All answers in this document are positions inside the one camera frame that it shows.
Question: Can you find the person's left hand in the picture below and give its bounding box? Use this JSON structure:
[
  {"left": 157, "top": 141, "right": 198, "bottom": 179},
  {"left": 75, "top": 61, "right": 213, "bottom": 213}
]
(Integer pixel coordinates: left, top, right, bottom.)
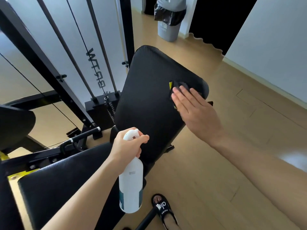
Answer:
[{"left": 109, "top": 130, "right": 150, "bottom": 176}]

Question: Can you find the person's right hand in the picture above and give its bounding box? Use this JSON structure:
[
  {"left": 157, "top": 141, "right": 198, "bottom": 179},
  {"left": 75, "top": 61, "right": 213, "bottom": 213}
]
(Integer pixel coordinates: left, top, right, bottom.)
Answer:
[{"left": 171, "top": 86, "right": 225, "bottom": 143}]

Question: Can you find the black cleaning cloth yellow edge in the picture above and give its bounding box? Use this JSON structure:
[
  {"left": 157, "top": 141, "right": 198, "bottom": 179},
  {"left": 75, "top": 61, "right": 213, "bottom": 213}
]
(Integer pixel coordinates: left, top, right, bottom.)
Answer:
[{"left": 169, "top": 80, "right": 203, "bottom": 110}]

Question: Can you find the white spray bottle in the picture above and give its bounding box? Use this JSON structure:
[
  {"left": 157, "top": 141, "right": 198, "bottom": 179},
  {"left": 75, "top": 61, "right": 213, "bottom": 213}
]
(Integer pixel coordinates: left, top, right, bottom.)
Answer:
[{"left": 119, "top": 128, "right": 144, "bottom": 214}]

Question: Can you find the person's right forearm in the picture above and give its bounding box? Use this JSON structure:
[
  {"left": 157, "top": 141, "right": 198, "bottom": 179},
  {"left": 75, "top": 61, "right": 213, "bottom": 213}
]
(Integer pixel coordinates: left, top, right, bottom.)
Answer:
[{"left": 209, "top": 130, "right": 307, "bottom": 230}]

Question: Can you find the person's left forearm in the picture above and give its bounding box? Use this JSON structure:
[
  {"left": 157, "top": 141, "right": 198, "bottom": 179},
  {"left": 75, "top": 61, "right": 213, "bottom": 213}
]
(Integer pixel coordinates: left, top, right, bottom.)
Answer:
[{"left": 41, "top": 156, "right": 121, "bottom": 230}]

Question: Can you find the black bench backrest pad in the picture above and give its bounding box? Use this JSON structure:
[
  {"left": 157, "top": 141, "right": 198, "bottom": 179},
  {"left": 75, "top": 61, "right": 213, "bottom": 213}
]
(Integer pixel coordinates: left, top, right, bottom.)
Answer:
[{"left": 112, "top": 45, "right": 210, "bottom": 171}]

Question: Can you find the black weight stack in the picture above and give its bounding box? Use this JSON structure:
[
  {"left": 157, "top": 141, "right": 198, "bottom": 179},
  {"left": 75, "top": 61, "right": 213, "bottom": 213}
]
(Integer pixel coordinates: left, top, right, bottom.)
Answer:
[{"left": 84, "top": 91, "right": 123, "bottom": 130}]

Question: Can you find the grey trash bin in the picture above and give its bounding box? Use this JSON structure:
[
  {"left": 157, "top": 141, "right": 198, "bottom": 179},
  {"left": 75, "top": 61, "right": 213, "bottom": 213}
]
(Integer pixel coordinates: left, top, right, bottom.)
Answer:
[{"left": 157, "top": 0, "right": 187, "bottom": 42}]

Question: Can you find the black slide sandal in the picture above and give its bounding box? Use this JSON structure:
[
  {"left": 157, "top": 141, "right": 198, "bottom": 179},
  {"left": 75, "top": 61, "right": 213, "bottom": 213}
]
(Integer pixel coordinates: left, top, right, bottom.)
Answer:
[{"left": 151, "top": 194, "right": 179, "bottom": 230}]

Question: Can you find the black curtain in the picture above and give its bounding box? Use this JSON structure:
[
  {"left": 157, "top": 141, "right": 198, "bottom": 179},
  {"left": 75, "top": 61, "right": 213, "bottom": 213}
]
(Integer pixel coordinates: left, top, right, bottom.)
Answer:
[{"left": 189, "top": 0, "right": 259, "bottom": 56}]

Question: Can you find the black trash bag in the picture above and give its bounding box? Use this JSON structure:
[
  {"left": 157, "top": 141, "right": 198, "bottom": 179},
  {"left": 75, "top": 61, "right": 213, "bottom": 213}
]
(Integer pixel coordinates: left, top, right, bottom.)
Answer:
[{"left": 154, "top": 3, "right": 187, "bottom": 27}]

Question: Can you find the person's foot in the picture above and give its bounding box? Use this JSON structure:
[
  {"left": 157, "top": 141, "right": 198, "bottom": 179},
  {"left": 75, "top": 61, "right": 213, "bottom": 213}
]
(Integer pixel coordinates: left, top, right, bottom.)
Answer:
[{"left": 153, "top": 196, "right": 178, "bottom": 230}]

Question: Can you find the black bench seat pad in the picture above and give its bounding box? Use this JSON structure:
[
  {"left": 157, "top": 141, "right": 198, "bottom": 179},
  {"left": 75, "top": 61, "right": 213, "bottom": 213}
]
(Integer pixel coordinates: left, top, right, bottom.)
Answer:
[{"left": 18, "top": 141, "right": 147, "bottom": 230}]

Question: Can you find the grey steel guide rod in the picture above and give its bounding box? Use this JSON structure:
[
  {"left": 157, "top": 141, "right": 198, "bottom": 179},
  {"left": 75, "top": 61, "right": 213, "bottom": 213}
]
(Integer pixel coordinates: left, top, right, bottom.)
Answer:
[
  {"left": 85, "top": 0, "right": 120, "bottom": 97},
  {"left": 35, "top": 0, "right": 98, "bottom": 103}
]

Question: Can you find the white machine shield panel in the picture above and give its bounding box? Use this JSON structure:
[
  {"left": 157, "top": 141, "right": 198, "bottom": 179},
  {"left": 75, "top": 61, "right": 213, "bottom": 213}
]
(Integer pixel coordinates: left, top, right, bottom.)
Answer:
[{"left": 6, "top": 0, "right": 128, "bottom": 107}]

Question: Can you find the black rounded machine pad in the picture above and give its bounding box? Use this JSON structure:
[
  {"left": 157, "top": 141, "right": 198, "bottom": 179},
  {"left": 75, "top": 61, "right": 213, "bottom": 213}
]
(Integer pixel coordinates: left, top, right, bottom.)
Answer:
[{"left": 0, "top": 104, "right": 36, "bottom": 152}]

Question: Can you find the thin black machine cable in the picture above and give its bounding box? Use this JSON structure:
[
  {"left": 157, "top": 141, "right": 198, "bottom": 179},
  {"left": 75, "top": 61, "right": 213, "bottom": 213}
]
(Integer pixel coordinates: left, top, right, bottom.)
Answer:
[
  {"left": 0, "top": 53, "right": 81, "bottom": 129},
  {"left": 65, "top": 0, "right": 108, "bottom": 98}
]

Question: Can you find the black cable machine frame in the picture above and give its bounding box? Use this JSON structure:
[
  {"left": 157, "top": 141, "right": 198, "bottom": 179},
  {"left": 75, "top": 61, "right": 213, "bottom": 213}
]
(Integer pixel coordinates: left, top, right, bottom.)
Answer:
[{"left": 0, "top": 0, "right": 135, "bottom": 151}]

